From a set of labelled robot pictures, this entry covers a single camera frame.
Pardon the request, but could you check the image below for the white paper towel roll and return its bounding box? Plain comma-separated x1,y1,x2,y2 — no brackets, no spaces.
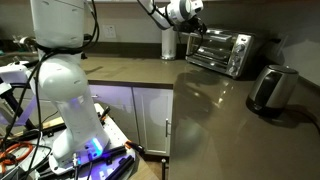
161,26,179,62

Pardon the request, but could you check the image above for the black cable bundle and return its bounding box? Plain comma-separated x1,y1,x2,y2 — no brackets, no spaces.
0,0,101,180

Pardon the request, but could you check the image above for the wooden strip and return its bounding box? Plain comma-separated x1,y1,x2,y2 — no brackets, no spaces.
13,115,66,138

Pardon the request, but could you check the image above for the stainless steel toaster oven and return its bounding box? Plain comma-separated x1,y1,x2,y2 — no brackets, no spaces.
185,27,260,80

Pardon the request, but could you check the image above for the foil covered oven tray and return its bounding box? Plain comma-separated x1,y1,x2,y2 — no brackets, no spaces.
198,46,231,58

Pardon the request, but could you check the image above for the black metal post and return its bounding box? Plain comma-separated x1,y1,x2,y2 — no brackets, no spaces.
161,158,167,180

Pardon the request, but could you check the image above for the black aluminium rail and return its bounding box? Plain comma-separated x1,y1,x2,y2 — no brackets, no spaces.
105,155,135,180
89,145,128,165

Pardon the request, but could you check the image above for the black hand tool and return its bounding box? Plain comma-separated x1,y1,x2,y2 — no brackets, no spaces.
98,105,112,122

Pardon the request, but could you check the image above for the orange cable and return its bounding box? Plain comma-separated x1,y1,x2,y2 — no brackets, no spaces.
0,141,35,170

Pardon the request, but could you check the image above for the white box device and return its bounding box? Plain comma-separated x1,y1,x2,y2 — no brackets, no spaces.
0,60,32,85

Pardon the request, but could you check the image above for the stainless steel electric kettle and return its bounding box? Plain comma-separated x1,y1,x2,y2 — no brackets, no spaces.
245,64,300,119

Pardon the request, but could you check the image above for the white wall outlet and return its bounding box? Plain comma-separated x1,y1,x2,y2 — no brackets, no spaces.
102,24,117,39

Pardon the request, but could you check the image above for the orange black clamp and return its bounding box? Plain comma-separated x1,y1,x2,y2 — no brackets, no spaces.
124,140,146,156

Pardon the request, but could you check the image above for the white lower cabinet door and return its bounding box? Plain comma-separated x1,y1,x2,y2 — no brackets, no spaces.
132,86,174,157
89,84,140,145

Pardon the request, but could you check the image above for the glass oven door with handle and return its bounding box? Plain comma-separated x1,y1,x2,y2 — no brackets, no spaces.
185,29,239,74

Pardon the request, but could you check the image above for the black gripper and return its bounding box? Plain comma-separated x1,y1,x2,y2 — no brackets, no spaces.
182,18,208,35

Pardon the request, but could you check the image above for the white perforated robot table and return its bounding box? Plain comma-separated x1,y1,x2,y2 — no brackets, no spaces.
0,102,138,180

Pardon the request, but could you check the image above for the black kettle power cord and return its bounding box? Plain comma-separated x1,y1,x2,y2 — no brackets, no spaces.
283,105,320,132

